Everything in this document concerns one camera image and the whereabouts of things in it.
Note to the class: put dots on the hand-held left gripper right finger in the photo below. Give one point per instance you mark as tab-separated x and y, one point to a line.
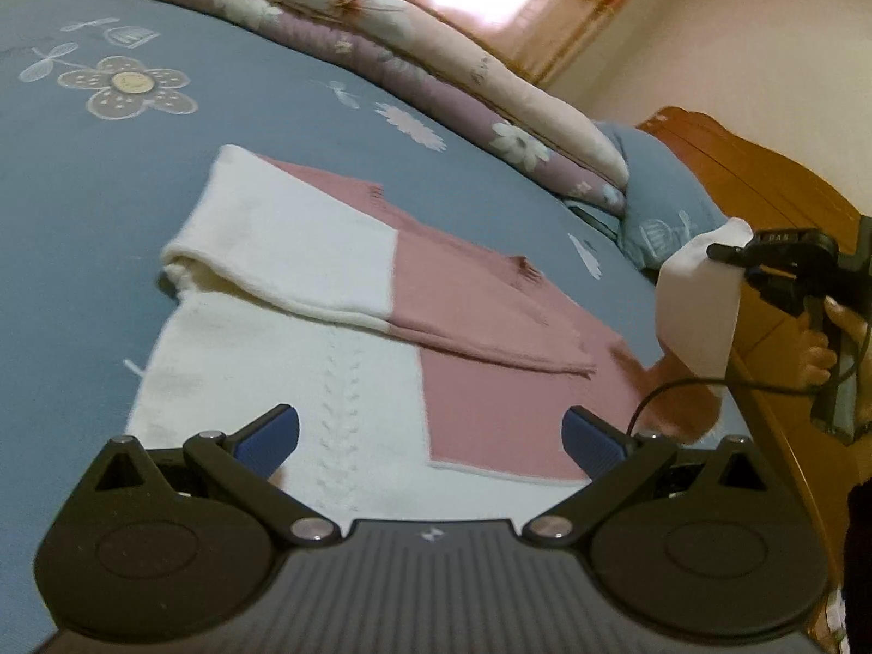
593	446

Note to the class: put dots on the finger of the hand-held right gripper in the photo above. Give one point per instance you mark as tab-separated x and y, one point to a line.
732	252

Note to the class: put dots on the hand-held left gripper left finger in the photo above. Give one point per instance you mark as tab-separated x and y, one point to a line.
269	439

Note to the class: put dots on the pink and white knit sweater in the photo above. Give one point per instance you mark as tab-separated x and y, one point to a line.
272	231

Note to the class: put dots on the person's right hand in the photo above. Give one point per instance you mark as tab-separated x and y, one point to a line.
814	361

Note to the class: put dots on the wooden bed headboard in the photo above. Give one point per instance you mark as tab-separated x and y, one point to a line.
749	170

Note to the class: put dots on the teal printed pillow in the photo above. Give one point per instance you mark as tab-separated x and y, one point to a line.
667	184

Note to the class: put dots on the bed with teal printed sheet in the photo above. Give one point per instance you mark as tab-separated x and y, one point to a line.
102	218

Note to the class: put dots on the person's dark clothing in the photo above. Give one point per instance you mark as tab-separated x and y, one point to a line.
860	558

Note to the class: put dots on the folded floral quilt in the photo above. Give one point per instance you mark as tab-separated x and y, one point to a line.
381	34

